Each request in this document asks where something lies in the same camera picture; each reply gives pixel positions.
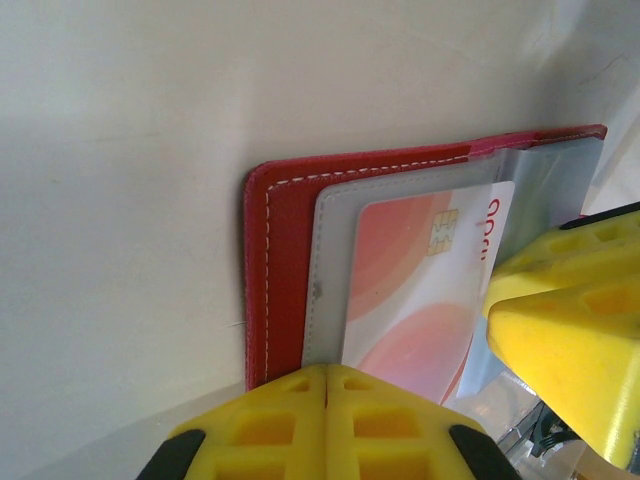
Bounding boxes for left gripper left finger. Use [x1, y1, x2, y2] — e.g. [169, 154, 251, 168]
[133, 364, 329, 480]

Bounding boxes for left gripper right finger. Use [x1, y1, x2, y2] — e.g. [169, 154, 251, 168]
[324, 363, 517, 480]

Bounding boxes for pink white credit card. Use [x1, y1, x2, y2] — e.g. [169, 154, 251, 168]
[339, 179, 517, 407]

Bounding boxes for red card holder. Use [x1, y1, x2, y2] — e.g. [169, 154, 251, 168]
[243, 123, 609, 409]

